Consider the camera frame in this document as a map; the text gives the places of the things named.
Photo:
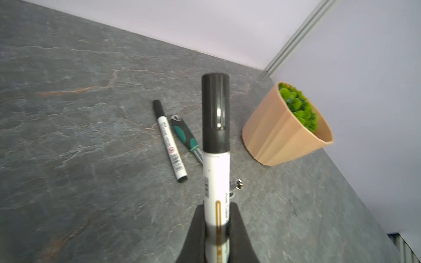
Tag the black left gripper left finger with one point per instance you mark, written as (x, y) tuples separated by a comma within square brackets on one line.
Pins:
[(193, 250)]

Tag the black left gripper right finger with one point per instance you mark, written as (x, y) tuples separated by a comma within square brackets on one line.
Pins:
[(241, 250)]

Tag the potted green plant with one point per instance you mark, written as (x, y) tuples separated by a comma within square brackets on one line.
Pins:
[(285, 126)]

